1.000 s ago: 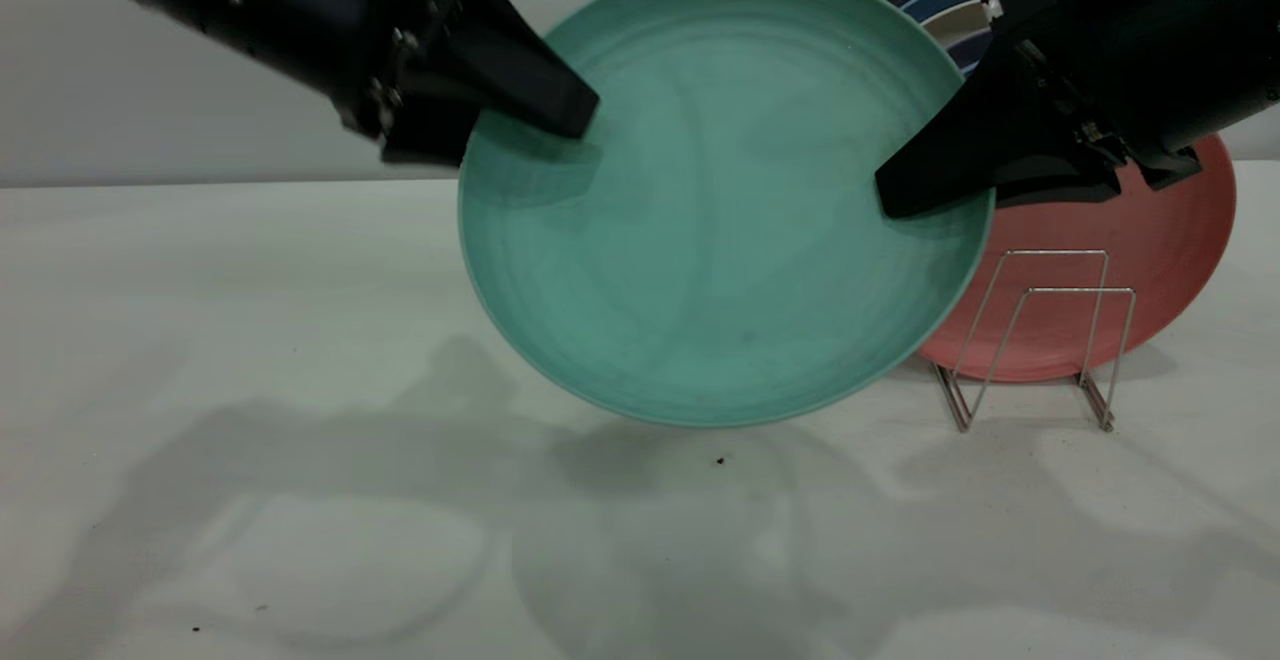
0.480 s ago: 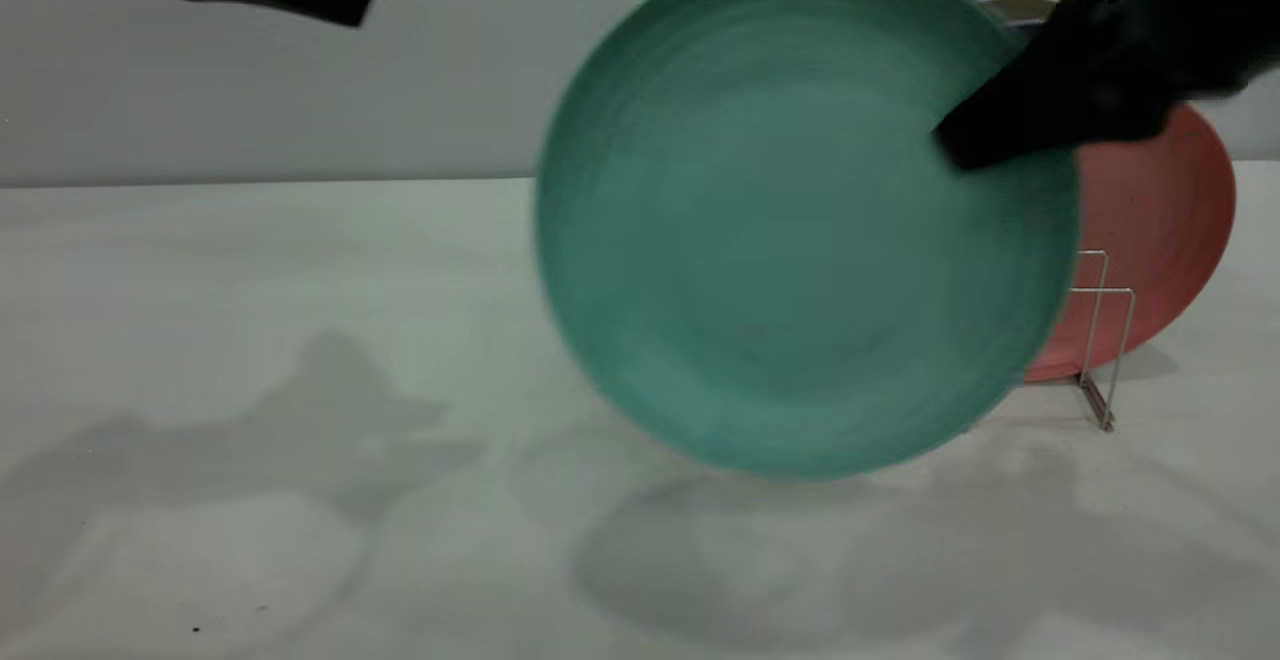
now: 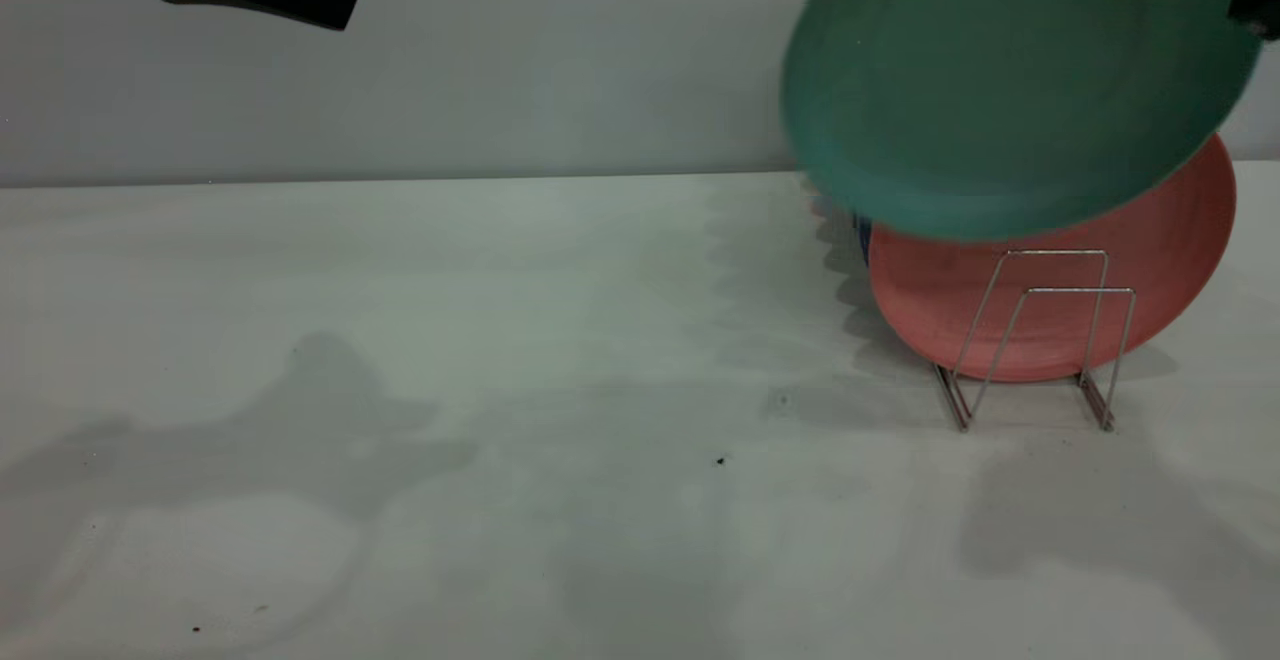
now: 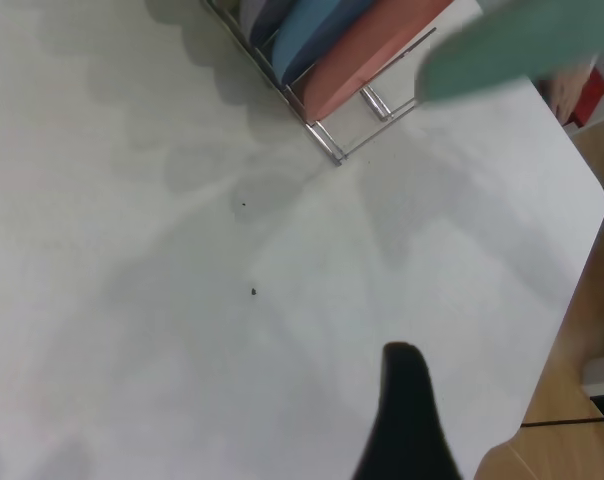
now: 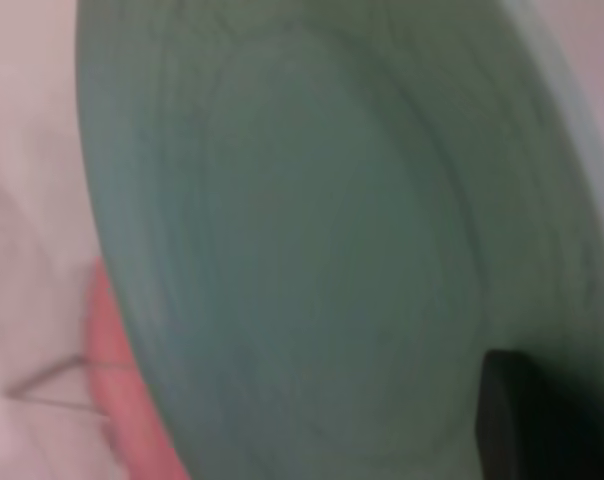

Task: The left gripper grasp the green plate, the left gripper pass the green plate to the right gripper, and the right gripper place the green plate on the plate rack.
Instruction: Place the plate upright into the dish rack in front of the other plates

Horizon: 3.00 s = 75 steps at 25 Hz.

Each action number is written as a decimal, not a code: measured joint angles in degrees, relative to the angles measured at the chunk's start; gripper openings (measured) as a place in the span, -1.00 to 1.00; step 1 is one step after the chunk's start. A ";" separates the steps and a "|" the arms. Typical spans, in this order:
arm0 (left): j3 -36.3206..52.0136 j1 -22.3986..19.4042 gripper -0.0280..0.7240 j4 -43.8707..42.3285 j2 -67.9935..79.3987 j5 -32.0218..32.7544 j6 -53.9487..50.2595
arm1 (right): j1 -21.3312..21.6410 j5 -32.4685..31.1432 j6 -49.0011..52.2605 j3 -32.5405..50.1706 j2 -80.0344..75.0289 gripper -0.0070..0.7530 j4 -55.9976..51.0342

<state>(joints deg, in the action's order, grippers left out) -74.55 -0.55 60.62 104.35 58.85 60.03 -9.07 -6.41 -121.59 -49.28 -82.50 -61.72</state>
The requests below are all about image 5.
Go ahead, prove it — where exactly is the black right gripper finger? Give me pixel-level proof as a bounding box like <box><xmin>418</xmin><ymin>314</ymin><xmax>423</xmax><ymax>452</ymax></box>
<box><xmin>473</xmin><ymin>348</ymin><xmax>604</xmax><ymax>480</ymax></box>

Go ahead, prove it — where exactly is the green plate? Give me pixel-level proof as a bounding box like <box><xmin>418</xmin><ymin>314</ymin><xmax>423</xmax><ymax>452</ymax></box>
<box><xmin>74</xmin><ymin>0</ymin><xmax>604</xmax><ymax>480</ymax></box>

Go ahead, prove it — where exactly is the pink plate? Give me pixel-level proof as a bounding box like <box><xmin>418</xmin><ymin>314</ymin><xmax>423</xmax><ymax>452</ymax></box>
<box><xmin>83</xmin><ymin>258</ymin><xmax>191</xmax><ymax>480</ymax></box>

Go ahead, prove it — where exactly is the metal wire plate rack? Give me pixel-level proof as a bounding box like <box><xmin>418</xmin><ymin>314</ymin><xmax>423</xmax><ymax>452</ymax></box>
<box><xmin>3</xmin><ymin>351</ymin><xmax>133</xmax><ymax>417</ymax></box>

